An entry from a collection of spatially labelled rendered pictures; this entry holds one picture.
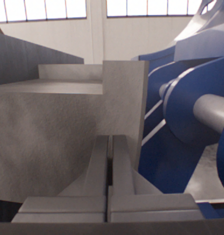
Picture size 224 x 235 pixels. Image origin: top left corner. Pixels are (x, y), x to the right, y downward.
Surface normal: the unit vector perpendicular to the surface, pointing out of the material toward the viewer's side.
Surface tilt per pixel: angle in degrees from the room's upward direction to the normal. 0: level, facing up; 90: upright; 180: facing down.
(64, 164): 90
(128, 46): 90
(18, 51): 91
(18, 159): 90
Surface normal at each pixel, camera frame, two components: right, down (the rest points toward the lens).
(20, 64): 1.00, 0.01
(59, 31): 0.01, 0.29
